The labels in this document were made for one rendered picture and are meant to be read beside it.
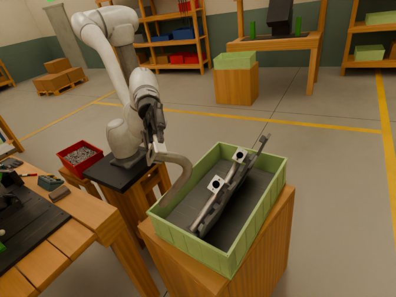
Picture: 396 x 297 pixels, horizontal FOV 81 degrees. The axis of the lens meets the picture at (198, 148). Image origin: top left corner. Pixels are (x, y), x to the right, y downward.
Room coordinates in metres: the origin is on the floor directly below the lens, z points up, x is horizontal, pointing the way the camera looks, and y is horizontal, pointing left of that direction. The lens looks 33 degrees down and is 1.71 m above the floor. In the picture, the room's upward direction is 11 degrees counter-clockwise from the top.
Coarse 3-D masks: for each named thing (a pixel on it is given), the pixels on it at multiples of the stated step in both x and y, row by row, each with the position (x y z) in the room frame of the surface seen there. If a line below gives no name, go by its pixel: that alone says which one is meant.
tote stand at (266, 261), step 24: (288, 192) 0.83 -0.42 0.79; (288, 216) 0.82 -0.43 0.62; (144, 240) 0.78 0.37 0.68; (264, 240) 0.64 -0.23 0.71; (288, 240) 0.84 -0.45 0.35; (168, 264) 0.65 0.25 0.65; (192, 264) 0.54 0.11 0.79; (240, 264) 0.51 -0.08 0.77; (264, 264) 0.64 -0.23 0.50; (168, 288) 0.77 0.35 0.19; (192, 288) 0.53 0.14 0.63; (216, 288) 0.43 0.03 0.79; (240, 288) 0.50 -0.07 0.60; (264, 288) 0.64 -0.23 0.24
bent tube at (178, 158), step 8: (152, 144) 0.53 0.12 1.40; (152, 152) 0.51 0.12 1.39; (168, 152) 0.53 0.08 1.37; (152, 160) 0.50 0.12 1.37; (160, 160) 0.51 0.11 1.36; (168, 160) 0.52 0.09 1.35; (176, 160) 0.52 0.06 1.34; (184, 160) 0.53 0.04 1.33; (184, 168) 0.54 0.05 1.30; (192, 168) 0.55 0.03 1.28; (184, 176) 0.55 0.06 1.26; (176, 184) 0.56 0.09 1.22; (184, 184) 0.56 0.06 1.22; (168, 192) 0.57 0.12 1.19; (176, 192) 0.56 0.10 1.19; (160, 200) 0.58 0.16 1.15; (168, 200) 0.56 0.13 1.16
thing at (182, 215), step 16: (224, 160) 1.12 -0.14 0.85; (208, 176) 1.01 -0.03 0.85; (224, 176) 0.98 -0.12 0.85; (256, 176) 0.93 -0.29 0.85; (272, 176) 0.91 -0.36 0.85; (192, 192) 0.90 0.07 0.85; (208, 192) 0.88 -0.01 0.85; (240, 192) 0.84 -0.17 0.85; (256, 192) 0.82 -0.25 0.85; (176, 208) 0.81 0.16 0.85; (192, 208) 0.79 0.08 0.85; (224, 208) 0.76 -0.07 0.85; (240, 208) 0.74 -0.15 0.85; (176, 224) 0.71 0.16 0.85; (224, 224) 0.67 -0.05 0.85; (240, 224) 0.65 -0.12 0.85; (208, 240) 0.60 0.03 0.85; (224, 240) 0.58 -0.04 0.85
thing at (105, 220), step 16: (32, 176) 1.27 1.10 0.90; (48, 192) 1.07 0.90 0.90; (80, 192) 1.01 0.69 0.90; (64, 208) 0.91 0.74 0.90; (80, 208) 0.89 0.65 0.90; (96, 208) 0.86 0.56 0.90; (112, 208) 0.84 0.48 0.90; (96, 224) 0.76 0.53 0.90; (112, 224) 0.79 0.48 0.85; (96, 240) 0.77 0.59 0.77; (112, 240) 0.76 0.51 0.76
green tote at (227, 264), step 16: (224, 144) 1.14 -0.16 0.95; (208, 160) 1.07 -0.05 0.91; (256, 160) 1.00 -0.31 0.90; (272, 160) 0.94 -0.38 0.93; (192, 176) 0.95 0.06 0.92; (272, 192) 0.76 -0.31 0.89; (160, 208) 0.76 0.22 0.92; (256, 208) 0.63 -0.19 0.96; (160, 224) 0.67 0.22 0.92; (256, 224) 0.62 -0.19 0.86; (176, 240) 0.62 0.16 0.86; (192, 240) 0.55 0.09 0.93; (240, 240) 0.52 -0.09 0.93; (192, 256) 0.57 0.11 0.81; (208, 256) 0.51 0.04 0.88; (224, 256) 0.45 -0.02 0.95; (240, 256) 0.51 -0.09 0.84; (224, 272) 0.47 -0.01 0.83
